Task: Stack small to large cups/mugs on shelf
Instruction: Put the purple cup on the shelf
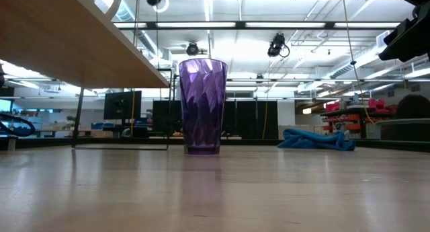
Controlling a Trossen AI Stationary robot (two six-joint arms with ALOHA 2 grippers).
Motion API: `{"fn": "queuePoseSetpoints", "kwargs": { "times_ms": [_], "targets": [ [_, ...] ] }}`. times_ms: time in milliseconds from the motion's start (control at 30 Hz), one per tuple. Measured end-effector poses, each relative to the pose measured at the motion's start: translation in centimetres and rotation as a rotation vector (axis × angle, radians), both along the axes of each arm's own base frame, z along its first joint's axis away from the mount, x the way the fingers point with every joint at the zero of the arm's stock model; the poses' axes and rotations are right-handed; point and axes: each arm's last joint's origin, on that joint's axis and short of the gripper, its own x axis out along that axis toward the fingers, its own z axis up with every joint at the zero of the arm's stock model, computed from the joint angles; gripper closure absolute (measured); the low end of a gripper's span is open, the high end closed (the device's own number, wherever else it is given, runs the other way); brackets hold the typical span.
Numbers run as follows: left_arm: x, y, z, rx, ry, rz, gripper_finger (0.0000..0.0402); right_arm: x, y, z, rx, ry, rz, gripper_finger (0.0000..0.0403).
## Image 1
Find purple faceted plastic tumbler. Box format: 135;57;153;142
178;58;228;156

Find blue cloth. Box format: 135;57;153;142
277;128;357;152

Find round black ceiling camera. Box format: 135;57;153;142
185;41;200;56

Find rack with red bins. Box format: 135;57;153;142
320;97;399;140

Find grey chair back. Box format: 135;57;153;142
375;118;430;142

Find wooden shelf with black legs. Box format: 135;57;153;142
0;0;174;151

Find black monitor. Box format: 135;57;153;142
103;90;143;120

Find yellow cable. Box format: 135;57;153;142
341;0;374;124

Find black table frame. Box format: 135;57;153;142
0;136;430;153

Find black ceiling camera with cable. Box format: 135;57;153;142
267;32;291;59

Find dark curved cable sleeve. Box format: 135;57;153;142
0;112;36;138

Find white ceramic mug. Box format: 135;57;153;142
93;0;124;22

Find person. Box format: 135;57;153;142
395;93;430;120

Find black partition panels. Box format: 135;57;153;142
152;100;280;141

